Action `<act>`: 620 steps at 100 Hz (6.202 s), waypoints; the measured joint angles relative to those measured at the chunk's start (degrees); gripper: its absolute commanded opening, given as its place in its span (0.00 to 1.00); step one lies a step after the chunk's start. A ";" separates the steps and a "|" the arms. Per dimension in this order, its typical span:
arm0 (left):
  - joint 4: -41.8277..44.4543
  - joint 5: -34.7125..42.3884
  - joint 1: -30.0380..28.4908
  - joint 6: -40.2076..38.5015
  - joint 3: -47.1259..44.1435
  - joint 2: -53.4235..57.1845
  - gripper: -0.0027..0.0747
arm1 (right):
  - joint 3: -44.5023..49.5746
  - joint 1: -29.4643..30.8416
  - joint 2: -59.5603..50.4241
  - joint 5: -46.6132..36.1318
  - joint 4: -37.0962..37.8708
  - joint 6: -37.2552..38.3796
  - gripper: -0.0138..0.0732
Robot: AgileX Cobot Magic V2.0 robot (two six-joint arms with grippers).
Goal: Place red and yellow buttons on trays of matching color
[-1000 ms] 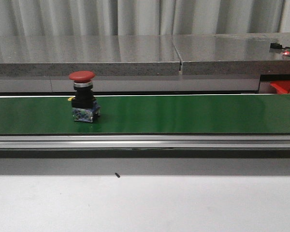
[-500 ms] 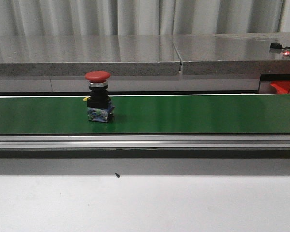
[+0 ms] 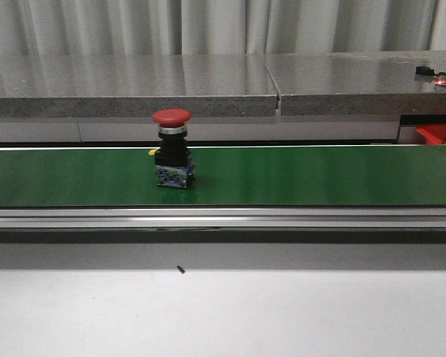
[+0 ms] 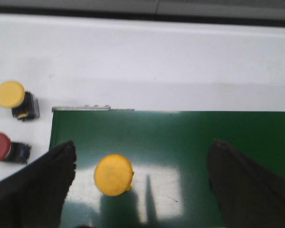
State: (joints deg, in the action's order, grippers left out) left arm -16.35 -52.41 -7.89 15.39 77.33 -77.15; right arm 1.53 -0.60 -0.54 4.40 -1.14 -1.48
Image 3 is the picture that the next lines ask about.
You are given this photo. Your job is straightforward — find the aluminium conveyor frame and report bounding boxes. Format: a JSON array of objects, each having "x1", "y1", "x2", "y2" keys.
[{"x1": 0, "y1": 208, "x2": 446, "y2": 230}]

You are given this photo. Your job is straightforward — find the red plastic bin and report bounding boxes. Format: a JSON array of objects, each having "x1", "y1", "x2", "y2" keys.
[{"x1": 416, "y1": 124, "x2": 446, "y2": 145}]

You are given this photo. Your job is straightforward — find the red push button switch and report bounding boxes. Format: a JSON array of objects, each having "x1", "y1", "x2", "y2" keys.
[{"x1": 152, "y1": 109, "x2": 195, "y2": 189}]

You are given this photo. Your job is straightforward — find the white curtain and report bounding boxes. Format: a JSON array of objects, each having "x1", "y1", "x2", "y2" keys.
[{"x1": 0, "y1": 1, "x2": 446, "y2": 55}]

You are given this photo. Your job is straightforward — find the grey stone counter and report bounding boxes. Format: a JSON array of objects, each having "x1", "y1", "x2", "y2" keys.
[{"x1": 0, "y1": 51, "x2": 446, "y2": 118}]

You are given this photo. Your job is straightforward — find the green conveyor belt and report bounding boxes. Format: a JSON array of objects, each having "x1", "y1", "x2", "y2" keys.
[{"x1": 0, "y1": 145, "x2": 446, "y2": 208}]

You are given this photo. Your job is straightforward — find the black sensor box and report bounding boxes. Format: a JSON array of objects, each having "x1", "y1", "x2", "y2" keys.
[{"x1": 416, "y1": 66, "x2": 436, "y2": 77}]

